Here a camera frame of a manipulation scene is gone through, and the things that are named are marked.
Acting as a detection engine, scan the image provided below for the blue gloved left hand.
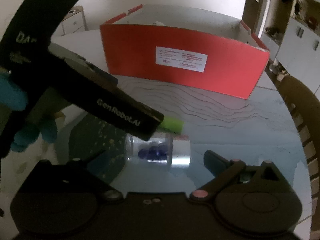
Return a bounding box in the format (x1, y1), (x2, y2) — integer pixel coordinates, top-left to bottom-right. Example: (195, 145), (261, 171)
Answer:
(1, 73), (57, 158)

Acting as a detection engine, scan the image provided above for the red cardboard shoe box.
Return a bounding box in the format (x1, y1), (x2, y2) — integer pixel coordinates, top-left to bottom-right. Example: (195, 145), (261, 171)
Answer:
(100, 5), (270, 99)

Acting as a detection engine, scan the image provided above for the white wall cabinet unit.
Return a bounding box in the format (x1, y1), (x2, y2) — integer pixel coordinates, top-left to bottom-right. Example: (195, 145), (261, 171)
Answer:
(261, 0), (319, 92)

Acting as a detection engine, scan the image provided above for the green tube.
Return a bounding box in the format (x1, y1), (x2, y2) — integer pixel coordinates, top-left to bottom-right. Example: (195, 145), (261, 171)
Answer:
(158, 116), (184, 134)

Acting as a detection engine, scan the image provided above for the white drawer chest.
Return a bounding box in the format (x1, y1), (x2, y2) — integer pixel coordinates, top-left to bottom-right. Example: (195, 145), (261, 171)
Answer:
(52, 6), (87, 37)

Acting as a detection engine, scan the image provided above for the wooden chair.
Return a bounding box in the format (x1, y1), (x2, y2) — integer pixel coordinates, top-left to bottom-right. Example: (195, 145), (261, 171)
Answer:
(277, 75), (320, 181)

